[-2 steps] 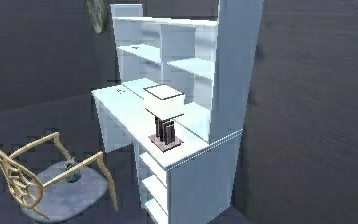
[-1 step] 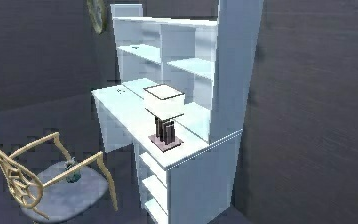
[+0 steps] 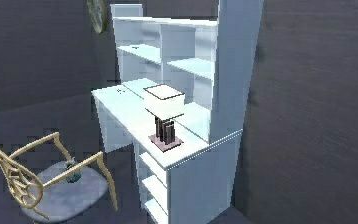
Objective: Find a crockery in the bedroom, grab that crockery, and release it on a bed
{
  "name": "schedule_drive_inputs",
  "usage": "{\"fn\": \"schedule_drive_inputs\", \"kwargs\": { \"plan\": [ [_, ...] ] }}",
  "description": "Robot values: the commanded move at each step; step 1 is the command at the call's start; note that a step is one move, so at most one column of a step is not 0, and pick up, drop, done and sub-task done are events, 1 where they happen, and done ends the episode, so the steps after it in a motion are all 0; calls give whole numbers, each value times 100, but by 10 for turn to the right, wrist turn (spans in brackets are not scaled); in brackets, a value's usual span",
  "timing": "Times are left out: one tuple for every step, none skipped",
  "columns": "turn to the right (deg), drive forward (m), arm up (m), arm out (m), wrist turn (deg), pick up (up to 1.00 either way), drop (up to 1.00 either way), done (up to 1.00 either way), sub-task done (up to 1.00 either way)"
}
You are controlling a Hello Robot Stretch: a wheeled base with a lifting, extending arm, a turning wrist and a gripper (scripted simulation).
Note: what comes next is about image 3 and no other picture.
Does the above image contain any white shade table lamp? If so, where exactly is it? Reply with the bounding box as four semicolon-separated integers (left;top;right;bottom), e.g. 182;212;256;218
142;83;186;153

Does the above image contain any white desk with shelves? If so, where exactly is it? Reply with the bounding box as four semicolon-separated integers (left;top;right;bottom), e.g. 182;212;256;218
91;0;265;224

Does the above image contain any small teal object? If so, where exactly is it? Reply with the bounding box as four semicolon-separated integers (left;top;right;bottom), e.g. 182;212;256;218
64;157;83;184

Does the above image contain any tan chair with grey seat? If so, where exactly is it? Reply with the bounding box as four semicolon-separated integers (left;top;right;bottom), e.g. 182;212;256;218
0;131;119;224

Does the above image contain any round olive wall ornament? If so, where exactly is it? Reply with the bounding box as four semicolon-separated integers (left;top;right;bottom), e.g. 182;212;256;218
86;0;107;35

